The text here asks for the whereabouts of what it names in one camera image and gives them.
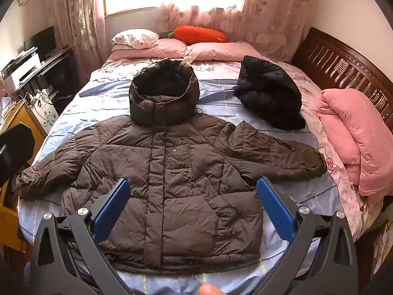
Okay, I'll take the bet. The black computer desk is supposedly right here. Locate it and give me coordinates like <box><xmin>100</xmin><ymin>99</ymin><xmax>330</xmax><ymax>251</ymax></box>
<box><xmin>40</xmin><ymin>47</ymin><xmax>80</xmax><ymax>105</ymax></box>

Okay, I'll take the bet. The pink pillow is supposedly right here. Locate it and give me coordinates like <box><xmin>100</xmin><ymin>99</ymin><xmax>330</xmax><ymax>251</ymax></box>
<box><xmin>109</xmin><ymin>38</ymin><xmax>188</xmax><ymax>59</ymax></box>
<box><xmin>184</xmin><ymin>41</ymin><xmax>255</xmax><ymax>62</ymax></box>

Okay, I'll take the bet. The white printed pillow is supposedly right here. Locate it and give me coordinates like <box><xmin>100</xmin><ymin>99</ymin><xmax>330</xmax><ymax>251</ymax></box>
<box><xmin>111</xmin><ymin>29</ymin><xmax>160</xmax><ymax>51</ymax></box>

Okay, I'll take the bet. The pink folded quilt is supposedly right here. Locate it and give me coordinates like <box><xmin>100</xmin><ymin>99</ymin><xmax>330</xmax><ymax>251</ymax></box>
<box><xmin>318</xmin><ymin>88</ymin><xmax>393</xmax><ymax>197</ymax></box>

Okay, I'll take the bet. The pink floral curtain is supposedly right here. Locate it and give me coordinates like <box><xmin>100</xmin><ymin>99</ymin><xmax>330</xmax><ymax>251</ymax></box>
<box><xmin>46</xmin><ymin>0</ymin><xmax>106</xmax><ymax>77</ymax></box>

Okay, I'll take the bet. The dark wooden bed headboard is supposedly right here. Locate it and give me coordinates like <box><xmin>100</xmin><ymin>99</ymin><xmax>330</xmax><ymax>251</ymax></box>
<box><xmin>290</xmin><ymin>27</ymin><xmax>393</xmax><ymax>130</ymax></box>

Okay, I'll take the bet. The person's right hand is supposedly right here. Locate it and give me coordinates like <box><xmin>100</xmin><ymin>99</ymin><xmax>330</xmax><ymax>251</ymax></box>
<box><xmin>198</xmin><ymin>283</ymin><xmax>226</xmax><ymax>295</ymax></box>

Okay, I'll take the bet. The white printer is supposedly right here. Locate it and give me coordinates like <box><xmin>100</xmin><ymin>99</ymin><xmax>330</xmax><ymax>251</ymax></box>
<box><xmin>1</xmin><ymin>47</ymin><xmax>42</xmax><ymax>88</ymax></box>

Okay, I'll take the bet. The white floral cabinet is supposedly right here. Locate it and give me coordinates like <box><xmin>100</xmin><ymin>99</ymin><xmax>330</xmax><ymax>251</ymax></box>
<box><xmin>31</xmin><ymin>89</ymin><xmax>59</xmax><ymax>136</ymax></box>

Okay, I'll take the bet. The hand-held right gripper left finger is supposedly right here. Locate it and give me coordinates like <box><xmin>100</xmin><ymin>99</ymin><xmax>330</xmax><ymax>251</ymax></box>
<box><xmin>31</xmin><ymin>177</ymin><xmax>132</xmax><ymax>295</ymax></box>

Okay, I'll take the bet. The black monitor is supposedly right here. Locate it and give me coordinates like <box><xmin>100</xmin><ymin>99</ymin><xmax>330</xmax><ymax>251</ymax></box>
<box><xmin>24</xmin><ymin>26</ymin><xmax>57</xmax><ymax>60</ymax></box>

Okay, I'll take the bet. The black puffer jacket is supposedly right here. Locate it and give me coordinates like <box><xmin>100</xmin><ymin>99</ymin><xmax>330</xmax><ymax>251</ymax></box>
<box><xmin>233</xmin><ymin>55</ymin><xmax>307</xmax><ymax>130</ymax></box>

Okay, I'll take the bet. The yellow wooden desk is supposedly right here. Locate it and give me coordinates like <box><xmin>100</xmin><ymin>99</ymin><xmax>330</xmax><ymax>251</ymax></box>
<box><xmin>0</xmin><ymin>98</ymin><xmax>46</xmax><ymax>252</ymax></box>

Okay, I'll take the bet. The orange carrot plush pillow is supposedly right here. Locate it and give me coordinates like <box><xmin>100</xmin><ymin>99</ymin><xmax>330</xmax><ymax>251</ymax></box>
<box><xmin>167</xmin><ymin>25</ymin><xmax>228</xmax><ymax>44</ymax></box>

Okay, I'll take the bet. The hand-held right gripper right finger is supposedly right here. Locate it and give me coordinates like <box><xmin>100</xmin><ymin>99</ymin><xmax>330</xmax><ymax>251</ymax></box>
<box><xmin>256</xmin><ymin>177</ymin><xmax>360</xmax><ymax>295</ymax></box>

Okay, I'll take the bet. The brown hooded puffer jacket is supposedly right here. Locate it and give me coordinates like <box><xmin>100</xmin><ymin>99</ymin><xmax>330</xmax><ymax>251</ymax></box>
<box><xmin>15</xmin><ymin>59</ymin><xmax>328</xmax><ymax>275</ymax></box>

